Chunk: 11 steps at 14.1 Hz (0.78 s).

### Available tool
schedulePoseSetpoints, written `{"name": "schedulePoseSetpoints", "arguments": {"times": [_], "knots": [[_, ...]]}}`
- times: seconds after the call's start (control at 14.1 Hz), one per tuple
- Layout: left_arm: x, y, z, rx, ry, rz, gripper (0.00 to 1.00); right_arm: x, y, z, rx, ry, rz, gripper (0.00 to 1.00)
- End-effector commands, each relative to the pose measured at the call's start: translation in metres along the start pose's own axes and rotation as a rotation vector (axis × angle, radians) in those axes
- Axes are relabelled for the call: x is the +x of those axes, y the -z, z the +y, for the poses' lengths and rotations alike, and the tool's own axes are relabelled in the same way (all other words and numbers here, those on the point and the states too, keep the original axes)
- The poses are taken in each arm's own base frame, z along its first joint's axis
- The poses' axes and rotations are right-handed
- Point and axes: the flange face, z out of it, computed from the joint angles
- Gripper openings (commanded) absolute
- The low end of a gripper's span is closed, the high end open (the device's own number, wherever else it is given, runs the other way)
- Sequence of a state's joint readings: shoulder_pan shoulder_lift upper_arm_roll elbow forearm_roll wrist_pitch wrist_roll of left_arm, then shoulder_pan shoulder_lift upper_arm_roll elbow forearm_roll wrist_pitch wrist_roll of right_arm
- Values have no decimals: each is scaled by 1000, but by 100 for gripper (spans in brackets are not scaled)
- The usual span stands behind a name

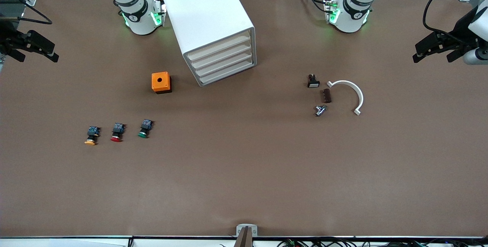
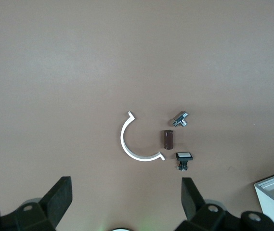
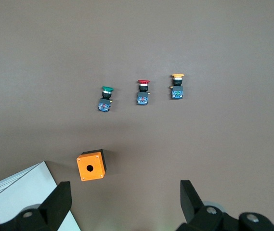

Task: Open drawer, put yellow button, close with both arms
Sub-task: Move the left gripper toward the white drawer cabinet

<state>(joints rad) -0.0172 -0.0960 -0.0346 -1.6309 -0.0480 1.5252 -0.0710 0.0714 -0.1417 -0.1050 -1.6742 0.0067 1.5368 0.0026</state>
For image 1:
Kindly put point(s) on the silver key switch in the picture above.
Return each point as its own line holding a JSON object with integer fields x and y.
{"x": 320, "y": 110}

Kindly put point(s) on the black white rectangular switch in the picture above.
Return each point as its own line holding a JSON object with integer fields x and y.
{"x": 313, "y": 83}

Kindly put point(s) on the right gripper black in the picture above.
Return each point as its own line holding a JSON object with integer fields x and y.
{"x": 8, "y": 36}

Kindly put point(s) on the red push button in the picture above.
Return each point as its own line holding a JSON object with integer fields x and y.
{"x": 117, "y": 132}

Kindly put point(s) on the green push button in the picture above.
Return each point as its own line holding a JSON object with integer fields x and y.
{"x": 145, "y": 128}

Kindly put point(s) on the white curved plastic bracket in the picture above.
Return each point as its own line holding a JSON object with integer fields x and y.
{"x": 345, "y": 82}

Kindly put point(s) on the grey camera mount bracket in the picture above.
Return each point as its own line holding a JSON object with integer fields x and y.
{"x": 246, "y": 235}

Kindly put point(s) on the white drawer cabinet housing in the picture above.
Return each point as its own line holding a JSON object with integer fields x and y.
{"x": 206, "y": 10}

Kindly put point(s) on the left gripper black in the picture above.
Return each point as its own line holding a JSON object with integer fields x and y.
{"x": 458, "y": 29}

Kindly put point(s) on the brown terminal block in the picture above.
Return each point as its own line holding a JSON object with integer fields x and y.
{"x": 327, "y": 96}

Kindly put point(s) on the white table edge rail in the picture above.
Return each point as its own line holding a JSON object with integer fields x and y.
{"x": 171, "y": 242}

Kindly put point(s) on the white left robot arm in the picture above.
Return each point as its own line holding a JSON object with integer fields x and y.
{"x": 349, "y": 26}

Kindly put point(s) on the brown table cover mat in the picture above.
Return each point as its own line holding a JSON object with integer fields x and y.
{"x": 244, "y": 163}

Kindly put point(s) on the orange button enclosure box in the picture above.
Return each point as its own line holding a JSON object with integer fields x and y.
{"x": 155, "y": 83}

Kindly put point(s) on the yellow push button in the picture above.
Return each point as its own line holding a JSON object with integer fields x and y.
{"x": 91, "y": 137}

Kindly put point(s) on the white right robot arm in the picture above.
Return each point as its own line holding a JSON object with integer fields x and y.
{"x": 141, "y": 26}

